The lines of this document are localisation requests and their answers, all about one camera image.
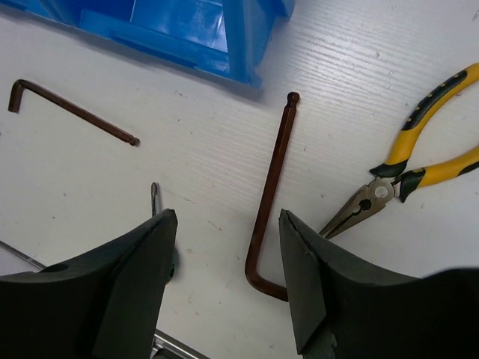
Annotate large brown hex key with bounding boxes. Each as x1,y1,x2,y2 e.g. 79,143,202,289
245,91,300,302

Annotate small brown hex key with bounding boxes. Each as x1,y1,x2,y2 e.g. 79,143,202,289
7,79,140,147

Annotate blue plastic three-compartment bin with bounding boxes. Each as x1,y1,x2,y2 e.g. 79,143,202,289
3,0,296,87

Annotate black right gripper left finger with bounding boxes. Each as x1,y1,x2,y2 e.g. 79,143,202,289
1,209,177,358

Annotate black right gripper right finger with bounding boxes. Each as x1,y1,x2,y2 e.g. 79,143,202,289
279,210,478,358

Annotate yellow black needle-nose pliers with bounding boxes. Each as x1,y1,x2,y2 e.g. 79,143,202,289
318,62,479,240

